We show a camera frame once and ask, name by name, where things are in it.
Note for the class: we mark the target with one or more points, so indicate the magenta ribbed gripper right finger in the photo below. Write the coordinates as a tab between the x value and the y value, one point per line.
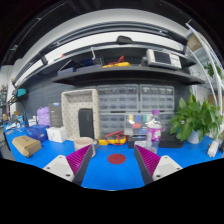
152	166

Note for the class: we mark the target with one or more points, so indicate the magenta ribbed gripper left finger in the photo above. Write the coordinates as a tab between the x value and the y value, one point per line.
72	167

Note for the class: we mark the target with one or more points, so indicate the clear plastic water bottle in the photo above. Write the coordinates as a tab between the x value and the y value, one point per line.
154	131

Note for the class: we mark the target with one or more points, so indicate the beige ceramic mug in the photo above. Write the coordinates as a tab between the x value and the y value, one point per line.
85	141

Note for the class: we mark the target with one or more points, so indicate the black tray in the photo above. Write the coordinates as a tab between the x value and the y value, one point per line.
165	142

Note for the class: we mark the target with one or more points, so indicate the white box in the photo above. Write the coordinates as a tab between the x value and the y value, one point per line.
56	134

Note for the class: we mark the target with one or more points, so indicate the red round coaster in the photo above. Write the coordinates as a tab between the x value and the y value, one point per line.
116	158

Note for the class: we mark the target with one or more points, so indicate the yellow multimeter with red leads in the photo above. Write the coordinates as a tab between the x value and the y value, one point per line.
117	138

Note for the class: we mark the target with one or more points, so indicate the blue box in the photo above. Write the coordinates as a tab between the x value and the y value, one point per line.
38	132

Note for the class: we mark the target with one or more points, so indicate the brown cardboard box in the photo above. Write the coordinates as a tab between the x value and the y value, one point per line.
27	146

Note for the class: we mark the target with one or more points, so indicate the black speaker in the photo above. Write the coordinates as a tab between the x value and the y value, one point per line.
85	120

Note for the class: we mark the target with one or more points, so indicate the white power adapter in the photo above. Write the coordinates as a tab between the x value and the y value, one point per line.
213	148

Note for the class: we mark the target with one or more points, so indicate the dark grey box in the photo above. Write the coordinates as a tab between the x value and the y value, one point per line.
55	114

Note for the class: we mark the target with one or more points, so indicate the purple plastic bag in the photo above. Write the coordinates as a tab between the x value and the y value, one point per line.
43	114

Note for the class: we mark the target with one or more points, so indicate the green potted plant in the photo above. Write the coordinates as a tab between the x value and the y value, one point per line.
195	116

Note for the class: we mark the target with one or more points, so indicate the beige pegboard tray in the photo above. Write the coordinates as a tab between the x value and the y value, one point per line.
71	103

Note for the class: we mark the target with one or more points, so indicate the grey drawer cabinet right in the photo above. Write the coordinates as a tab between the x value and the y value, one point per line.
156	97

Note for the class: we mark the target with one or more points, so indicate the grey drawer cabinet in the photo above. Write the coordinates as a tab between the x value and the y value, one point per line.
115	98
156	97

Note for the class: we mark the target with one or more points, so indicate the grey drawer cabinet left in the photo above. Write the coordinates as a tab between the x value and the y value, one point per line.
115	98

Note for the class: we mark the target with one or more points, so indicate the black upper shelf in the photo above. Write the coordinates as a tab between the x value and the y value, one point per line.
130	74

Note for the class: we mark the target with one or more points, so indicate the yellow tool on shelf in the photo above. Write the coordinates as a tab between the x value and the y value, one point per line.
120	63

